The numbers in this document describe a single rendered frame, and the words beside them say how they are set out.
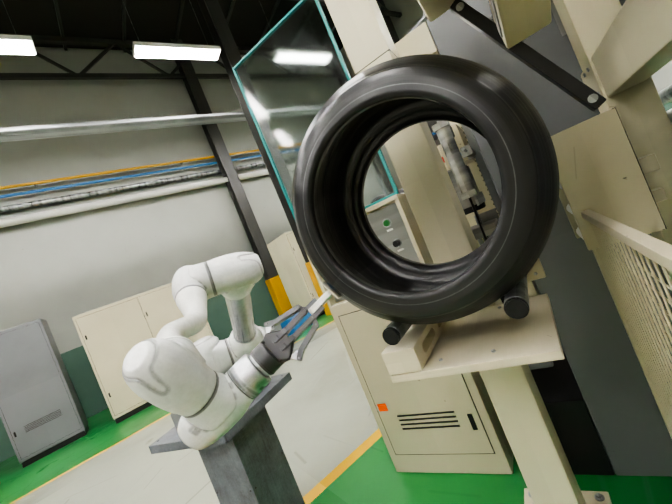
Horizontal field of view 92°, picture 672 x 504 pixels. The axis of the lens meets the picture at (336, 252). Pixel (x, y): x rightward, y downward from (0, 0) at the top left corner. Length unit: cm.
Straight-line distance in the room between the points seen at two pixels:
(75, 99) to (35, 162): 183
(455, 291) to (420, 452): 125
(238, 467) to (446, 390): 99
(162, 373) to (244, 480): 119
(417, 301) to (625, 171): 57
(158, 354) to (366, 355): 115
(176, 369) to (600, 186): 101
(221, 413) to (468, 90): 80
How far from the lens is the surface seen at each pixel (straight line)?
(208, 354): 173
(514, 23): 98
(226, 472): 187
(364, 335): 163
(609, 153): 101
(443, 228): 109
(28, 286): 898
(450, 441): 177
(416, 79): 72
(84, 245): 903
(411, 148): 111
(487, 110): 69
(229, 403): 79
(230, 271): 123
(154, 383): 71
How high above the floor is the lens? 113
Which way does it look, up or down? level
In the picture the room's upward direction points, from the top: 23 degrees counter-clockwise
